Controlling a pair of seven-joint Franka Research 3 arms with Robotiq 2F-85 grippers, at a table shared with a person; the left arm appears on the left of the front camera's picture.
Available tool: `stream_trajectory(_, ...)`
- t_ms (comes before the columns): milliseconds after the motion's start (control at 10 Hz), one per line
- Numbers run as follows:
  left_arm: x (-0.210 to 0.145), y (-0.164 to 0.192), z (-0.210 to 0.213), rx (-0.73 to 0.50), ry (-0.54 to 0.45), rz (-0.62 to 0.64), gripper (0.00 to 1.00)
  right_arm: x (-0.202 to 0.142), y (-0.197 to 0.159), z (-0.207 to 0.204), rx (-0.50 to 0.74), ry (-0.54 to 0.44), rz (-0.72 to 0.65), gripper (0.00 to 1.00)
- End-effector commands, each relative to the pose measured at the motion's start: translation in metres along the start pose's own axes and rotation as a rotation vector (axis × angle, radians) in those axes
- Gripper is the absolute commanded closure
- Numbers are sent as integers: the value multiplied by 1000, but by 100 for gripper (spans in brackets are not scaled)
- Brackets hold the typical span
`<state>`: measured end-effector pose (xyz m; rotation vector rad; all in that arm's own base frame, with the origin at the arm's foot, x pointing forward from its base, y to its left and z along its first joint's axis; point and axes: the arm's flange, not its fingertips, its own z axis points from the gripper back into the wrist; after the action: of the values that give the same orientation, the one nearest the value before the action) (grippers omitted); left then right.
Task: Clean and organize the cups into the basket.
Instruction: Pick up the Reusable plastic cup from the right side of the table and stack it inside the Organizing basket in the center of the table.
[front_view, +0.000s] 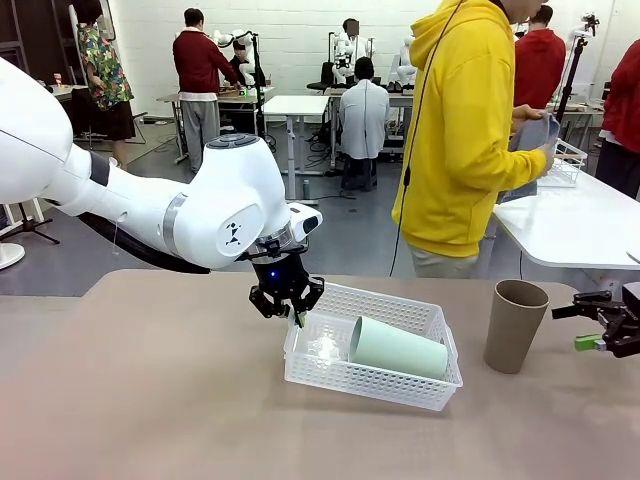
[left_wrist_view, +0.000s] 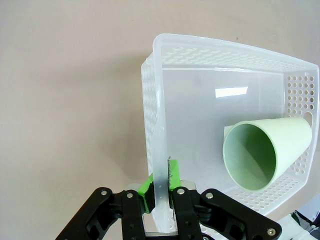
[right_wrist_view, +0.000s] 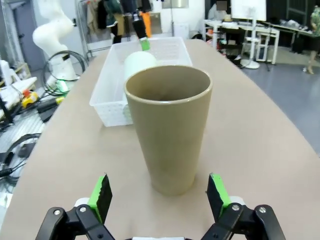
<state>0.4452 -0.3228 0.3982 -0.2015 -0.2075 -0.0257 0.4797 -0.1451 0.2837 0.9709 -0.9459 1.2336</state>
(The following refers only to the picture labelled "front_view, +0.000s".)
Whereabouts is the white rounded table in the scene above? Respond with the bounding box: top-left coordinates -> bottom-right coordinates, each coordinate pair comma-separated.
491,169 -> 640,272

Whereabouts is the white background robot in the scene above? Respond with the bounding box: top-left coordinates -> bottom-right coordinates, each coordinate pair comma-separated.
396,34 -> 417,85
328,31 -> 359,87
211,28 -> 257,87

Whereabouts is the thin black hanging cable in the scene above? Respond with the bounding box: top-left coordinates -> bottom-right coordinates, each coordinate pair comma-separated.
388,0 -> 464,278

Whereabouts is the standing person in white top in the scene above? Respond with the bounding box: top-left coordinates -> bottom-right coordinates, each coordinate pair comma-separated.
341,18 -> 372,57

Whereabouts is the person's left hand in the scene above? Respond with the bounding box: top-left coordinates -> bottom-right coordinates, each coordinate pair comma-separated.
511,104 -> 546,125

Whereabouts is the seated person in white shirt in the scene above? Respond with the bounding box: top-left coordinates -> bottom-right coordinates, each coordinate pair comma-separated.
338,55 -> 393,162

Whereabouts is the white desk with metal legs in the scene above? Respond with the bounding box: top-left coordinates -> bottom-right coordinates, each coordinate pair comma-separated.
261,94 -> 332,207

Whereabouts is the person in yellow hoodie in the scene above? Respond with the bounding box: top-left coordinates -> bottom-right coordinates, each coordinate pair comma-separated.
391,0 -> 550,280

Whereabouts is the grey-blue cloth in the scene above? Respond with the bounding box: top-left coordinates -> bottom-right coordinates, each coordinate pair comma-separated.
498,112 -> 562,202

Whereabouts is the person in red jacket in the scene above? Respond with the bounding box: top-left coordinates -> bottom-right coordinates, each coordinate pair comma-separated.
513,4 -> 569,112

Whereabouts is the white wire dish rack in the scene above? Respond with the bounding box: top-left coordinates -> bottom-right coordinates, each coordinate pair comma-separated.
536,136 -> 589,190

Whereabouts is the dark grey stool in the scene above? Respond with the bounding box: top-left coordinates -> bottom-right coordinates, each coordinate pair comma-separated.
340,156 -> 379,193

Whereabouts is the person in maroon sweater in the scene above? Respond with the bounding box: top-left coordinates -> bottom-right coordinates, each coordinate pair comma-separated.
171,7 -> 242,174

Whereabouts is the black arm cable sleeve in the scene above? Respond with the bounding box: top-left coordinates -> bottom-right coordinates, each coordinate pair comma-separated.
78,211 -> 212,276

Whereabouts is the seated person in dark clothes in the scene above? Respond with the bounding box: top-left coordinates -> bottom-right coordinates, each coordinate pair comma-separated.
228,39 -> 267,87

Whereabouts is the person in floral shirt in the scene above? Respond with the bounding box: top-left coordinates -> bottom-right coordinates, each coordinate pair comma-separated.
72,0 -> 136,170

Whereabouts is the pale green cup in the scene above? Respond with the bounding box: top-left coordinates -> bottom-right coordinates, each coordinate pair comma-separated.
346,315 -> 449,382

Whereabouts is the white perforated plastic basket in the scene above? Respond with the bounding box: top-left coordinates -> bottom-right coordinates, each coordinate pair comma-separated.
282,280 -> 464,413

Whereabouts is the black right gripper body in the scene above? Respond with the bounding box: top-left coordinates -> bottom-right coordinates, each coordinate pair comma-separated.
616,281 -> 640,359

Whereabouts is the person in red with dark trousers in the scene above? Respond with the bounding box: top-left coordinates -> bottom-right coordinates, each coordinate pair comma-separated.
594,38 -> 640,202

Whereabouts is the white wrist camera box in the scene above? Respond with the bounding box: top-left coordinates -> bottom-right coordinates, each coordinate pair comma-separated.
286,201 -> 324,250

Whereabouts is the white round floor base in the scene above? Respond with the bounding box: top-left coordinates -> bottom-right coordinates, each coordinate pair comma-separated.
0,241 -> 27,272

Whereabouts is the black tripod with camera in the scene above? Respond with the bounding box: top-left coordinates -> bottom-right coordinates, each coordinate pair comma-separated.
553,13 -> 602,122

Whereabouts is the black tripod stand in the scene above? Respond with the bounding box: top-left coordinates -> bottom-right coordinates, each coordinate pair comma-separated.
8,198 -> 62,247

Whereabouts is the brown paper cup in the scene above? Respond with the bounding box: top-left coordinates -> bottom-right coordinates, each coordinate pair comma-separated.
482,279 -> 551,376

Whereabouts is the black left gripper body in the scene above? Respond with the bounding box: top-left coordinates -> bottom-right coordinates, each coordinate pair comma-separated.
248,247 -> 313,306

